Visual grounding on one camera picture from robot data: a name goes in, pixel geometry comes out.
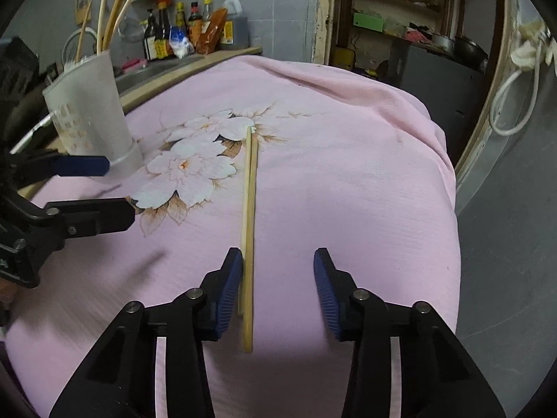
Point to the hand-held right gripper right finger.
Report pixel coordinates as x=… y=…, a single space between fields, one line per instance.
x=324 y=296

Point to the wooden door frame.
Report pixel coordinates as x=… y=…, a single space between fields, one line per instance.
x=324 y=17

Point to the yellow-capped dark sauce bottle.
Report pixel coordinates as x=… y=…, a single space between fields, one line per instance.
x=179 y=17

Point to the orange-labelled sauce bottle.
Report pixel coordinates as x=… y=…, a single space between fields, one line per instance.
x=194 y=26

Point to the large dark liquid jug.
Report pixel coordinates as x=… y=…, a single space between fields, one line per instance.
x=235 y=30

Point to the yellow-capped clear bottle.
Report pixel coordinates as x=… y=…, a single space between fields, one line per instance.
x=208 y=11

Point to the brown seasoning packet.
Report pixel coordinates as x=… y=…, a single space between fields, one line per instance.
x=211 y=37

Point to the black cabinet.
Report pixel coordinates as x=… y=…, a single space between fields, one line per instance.
x=435 y=96

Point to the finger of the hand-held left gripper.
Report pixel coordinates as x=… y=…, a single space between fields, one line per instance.
x=85 y=165
x=95 y=217

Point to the white perforated utensil holder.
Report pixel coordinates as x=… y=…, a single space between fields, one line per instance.
x=95 y=104

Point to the hanging strainer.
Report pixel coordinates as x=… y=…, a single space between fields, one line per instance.
x=128 y=30

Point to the metal pot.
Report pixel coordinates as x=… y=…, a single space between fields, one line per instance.
x=444 y=42

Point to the white and blue bag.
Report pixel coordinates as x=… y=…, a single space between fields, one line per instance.
x=180 y=43

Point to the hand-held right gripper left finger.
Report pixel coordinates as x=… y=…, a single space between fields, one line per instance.
x=228 y=287

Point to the pink floral cloth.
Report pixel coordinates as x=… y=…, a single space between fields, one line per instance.
x=348 y=161

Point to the yellow container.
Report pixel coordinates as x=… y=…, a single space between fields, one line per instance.
x=343 y=57

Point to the red cloth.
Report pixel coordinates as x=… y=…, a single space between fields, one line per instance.
x=417 y=35

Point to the green box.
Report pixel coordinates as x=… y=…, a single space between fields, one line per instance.
x=367 y=21

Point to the wooden counter edge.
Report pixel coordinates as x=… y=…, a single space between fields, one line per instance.
x=187 y=69

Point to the pink sponge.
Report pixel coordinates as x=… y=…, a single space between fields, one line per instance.
x=132 y=65

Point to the black wok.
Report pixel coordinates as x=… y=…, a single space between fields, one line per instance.
x=471 y=52

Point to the metal sink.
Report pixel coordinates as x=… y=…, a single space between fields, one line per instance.
x=143 y=76

